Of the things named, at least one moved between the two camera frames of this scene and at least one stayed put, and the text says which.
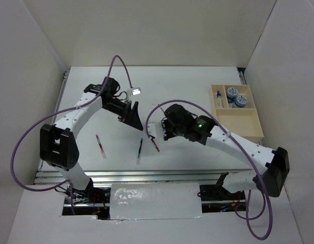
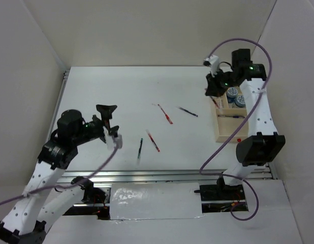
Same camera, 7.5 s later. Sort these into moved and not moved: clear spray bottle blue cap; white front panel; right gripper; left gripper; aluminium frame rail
Moved: left gripper; right gripper; clear spray bottle blue cap
Not moved: white front panel; aluminium frame rail
